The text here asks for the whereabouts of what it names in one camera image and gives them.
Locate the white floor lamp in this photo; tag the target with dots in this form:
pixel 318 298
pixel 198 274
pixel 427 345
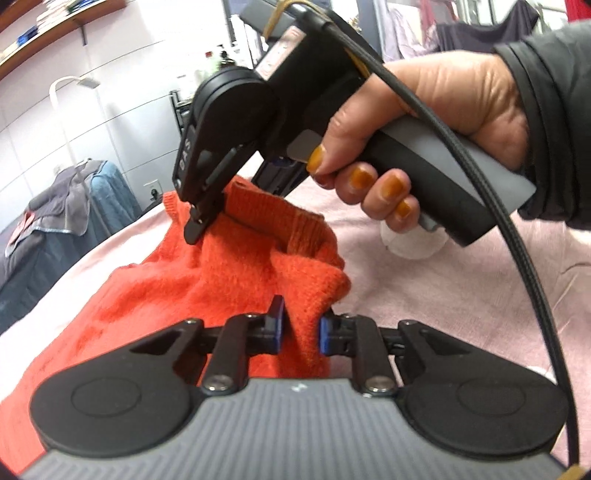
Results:
pixel 69 80

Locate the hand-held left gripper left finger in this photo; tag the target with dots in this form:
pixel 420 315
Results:
pixel 277 325

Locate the black metal rack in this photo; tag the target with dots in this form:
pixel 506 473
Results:
pixel 180 110

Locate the person's right hand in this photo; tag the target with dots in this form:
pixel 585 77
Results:
pixel 452 92

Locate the pink hanging garment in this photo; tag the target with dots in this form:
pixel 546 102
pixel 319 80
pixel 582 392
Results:
pixel 406 32

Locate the person's right forearm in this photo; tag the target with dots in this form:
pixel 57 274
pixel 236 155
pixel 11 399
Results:
pixel 563 115

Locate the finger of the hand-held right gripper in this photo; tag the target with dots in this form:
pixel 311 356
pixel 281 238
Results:
pixel 203 207
pixel 277 177

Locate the stack of books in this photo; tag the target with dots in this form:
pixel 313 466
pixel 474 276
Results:
pixel 60 9

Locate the orange knit sweater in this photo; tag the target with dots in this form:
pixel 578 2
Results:
pixel 184 286

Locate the white wall outlet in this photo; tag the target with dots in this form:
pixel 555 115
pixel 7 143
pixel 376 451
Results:
pixel 153 189

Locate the dark upholstered chair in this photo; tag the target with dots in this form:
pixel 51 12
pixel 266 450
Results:
pixel 41 267

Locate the dark hanging garment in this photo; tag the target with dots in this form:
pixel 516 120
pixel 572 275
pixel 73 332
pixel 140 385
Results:
pixel 485 27

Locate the wooden wall shelf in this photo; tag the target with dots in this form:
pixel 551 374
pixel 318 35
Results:
pixel 51 39

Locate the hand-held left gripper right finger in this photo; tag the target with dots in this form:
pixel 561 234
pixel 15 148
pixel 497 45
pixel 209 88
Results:
pixel 324 338

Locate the blue towel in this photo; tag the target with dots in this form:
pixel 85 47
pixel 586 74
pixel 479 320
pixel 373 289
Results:
pixel 113 194

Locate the grey cloth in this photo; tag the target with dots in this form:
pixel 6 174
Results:
pixel 64 194

